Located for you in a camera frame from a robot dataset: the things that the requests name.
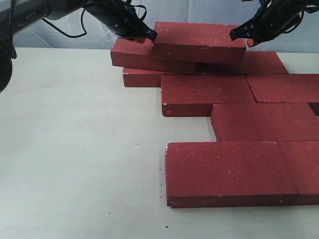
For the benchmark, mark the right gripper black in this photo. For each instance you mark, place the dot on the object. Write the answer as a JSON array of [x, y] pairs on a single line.
[[273, 18]]

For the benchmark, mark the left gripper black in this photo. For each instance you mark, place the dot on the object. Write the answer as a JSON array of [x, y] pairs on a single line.
[[125, 20]]

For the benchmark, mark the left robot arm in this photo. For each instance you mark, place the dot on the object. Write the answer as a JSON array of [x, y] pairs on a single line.
[[17, 15]]

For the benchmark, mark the red brick tilted stack left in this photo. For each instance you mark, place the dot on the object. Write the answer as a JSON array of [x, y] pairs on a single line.
[[129, 54]]

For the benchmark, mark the red brick bottom stack left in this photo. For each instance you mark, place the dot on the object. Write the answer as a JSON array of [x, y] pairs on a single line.
[[141, 78]]

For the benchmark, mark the red brick right middle row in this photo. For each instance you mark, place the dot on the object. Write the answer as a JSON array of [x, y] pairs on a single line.
[[286, 88]]

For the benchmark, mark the red brick third row right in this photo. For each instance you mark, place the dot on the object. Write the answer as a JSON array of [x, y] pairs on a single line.
[[265, 122]]

